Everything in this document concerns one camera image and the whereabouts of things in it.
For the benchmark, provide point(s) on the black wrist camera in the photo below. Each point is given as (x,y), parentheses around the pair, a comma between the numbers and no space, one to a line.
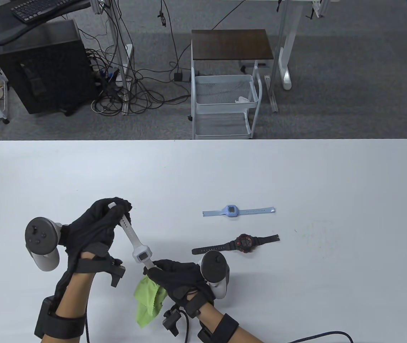
(171,321)
(117,273)

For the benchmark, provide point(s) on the light blue watch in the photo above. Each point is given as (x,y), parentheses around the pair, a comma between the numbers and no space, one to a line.
(231,210)

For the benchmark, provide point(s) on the person's right hand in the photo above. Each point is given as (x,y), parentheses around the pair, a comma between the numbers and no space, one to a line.
(182,282)

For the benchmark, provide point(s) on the white crumpled tissue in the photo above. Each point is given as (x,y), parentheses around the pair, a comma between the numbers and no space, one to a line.
(242,100)

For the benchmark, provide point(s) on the white watch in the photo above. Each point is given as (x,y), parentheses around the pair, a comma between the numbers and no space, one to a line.
(142,255)

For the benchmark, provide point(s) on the person's right forearm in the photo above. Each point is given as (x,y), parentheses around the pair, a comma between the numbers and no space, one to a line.
(210,316)

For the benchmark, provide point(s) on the aluminium rail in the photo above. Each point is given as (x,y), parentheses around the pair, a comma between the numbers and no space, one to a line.
(271,94)

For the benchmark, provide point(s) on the black red watch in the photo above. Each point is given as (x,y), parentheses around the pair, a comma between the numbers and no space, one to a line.
(243,243)

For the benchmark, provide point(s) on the person's left hand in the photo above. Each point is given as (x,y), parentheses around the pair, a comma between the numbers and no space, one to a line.
(93,228)

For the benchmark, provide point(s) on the black computer tower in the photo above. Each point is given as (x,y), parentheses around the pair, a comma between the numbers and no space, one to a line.
(50,68)

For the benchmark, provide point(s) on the person's left forearm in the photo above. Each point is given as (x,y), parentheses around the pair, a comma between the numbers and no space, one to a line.
(73,296)

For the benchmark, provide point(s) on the green microfibre cloth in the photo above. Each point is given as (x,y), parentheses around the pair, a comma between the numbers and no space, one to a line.
(148,300)

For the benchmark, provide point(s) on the black power adapter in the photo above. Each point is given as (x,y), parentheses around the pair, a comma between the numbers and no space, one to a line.
(178,77)

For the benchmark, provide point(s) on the black keyboard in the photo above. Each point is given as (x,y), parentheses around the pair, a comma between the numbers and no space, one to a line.
(39,9)

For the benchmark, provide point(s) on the white cart with wooden top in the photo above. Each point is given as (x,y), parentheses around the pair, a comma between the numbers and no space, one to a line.
(230,44)

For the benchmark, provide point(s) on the grey white handheld controller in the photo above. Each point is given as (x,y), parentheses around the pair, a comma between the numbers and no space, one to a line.
(39,235)
(215,268)

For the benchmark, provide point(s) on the white desk leg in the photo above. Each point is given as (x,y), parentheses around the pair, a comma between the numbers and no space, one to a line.
(289,43)

